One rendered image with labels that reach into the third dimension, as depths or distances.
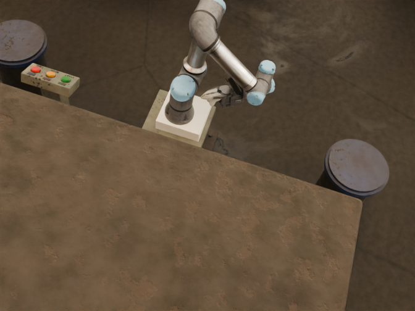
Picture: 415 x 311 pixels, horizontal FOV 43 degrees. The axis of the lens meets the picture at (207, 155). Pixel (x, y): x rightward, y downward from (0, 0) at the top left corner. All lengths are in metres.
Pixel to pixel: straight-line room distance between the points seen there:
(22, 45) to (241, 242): 2.25
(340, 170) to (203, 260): 1.83
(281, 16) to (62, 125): 2.99
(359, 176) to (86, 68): 1.76
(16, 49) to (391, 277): 2.28
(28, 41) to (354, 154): 1.77
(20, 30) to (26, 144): 2.09
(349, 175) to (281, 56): 1.22
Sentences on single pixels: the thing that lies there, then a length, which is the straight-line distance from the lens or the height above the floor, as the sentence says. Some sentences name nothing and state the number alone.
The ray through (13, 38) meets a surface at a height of 0.43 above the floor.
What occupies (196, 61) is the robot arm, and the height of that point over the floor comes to 0.67.
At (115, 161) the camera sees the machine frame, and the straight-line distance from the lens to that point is 0.92.
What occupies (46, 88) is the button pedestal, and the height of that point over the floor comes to 0.58.
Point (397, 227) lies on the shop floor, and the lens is 3.11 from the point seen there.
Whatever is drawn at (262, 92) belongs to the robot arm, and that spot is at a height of 0.74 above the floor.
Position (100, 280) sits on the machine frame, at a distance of 0.83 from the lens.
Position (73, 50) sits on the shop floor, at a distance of 3.47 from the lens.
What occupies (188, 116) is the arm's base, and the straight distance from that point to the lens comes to 2.64.
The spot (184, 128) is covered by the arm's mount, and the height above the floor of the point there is 0.37.
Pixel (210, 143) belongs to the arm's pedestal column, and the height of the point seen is 0.02.
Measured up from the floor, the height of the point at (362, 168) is 0.43.
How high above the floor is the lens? 2.55
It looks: 58 degrees down
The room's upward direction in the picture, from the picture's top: 12 degrees clockwise
